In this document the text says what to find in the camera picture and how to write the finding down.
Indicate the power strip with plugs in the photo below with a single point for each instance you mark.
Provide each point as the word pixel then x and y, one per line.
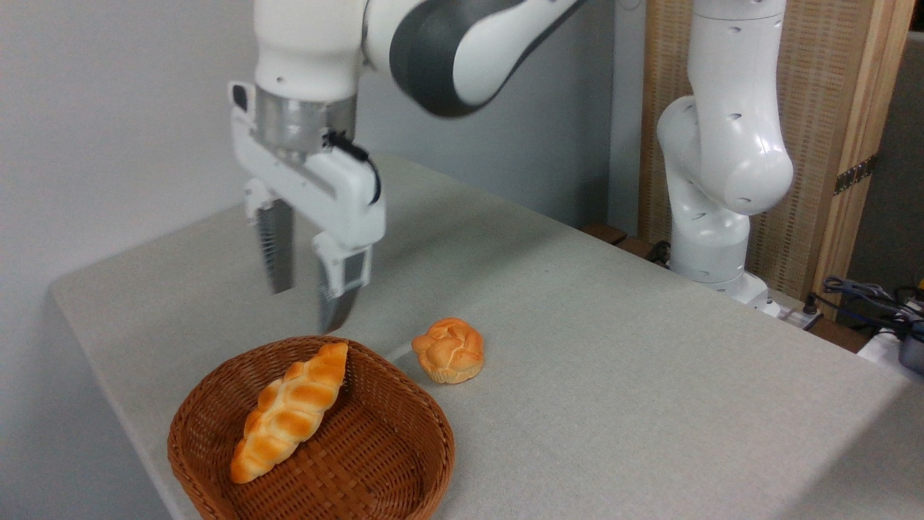
pixel 803 315

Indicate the long braided bread loaf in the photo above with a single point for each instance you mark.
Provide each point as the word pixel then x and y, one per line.
pixel 292 412

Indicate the brown wicker basket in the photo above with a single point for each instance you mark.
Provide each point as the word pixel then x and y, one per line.
pixel 375 448

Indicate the brown wooden block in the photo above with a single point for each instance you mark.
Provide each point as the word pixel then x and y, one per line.
pixel 605 232

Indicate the woven screen with wooden frame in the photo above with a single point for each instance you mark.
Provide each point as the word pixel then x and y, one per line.
pixel 819 130

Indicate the round knotted bread roll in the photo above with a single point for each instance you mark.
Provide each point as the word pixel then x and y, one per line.
pixel 449 352

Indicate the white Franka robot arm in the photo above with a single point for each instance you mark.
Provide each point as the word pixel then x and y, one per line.
pixel 729 144

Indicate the brass hinge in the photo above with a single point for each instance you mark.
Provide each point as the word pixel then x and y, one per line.
pixel 855 174

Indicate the grey tablecloth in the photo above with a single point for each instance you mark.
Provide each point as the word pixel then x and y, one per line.
pixel 613 361

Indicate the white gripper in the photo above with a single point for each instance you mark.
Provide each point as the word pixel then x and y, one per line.
pixel 332 195

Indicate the dark grey container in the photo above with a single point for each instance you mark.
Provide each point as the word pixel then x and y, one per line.
pixel 914 354

